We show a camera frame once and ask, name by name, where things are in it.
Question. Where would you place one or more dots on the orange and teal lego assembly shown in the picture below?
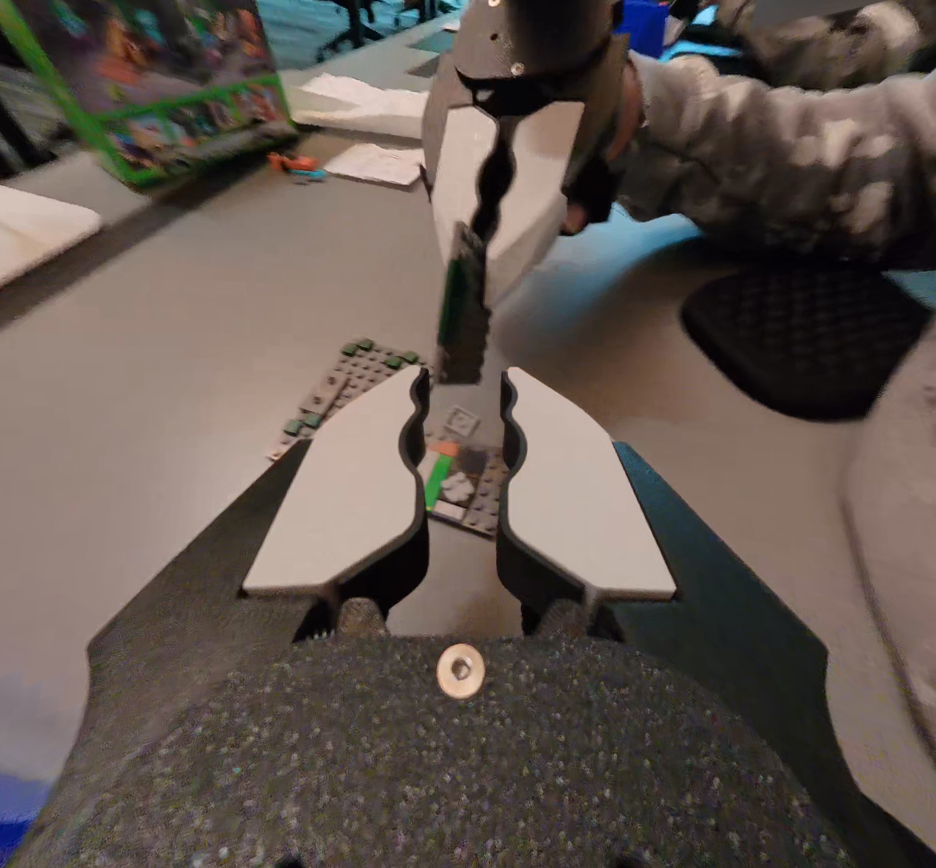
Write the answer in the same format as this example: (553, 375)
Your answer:
(296, 165)

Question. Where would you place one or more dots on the white crumpled paper bag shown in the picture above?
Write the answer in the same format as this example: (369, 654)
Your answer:
(365, 108)

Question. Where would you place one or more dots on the dark grey lego plate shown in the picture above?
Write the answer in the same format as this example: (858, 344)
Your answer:
(464, 312)

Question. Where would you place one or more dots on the white instruction sheet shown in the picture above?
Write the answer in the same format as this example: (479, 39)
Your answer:
(373, 165)

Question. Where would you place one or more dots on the white stand base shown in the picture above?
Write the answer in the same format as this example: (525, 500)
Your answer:
(36, 232)

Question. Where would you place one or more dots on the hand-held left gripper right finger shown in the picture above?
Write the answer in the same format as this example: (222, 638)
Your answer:
(578, 502)

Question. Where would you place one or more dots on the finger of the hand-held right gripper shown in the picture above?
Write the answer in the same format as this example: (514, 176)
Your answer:
(457, 166)
(537, 181)

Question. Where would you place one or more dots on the person's right forearm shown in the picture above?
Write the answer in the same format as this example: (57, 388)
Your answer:
(768, 151)

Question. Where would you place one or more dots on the colourful lego box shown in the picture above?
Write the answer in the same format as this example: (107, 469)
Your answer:
(146, 56)

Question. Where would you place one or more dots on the person's right hand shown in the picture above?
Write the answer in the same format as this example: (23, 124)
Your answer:
(596, 188)

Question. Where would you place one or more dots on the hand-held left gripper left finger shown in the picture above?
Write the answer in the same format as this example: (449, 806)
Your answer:
(344, 502)

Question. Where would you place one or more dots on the grey lego baseplate build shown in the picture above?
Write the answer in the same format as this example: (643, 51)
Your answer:
(358, 371)

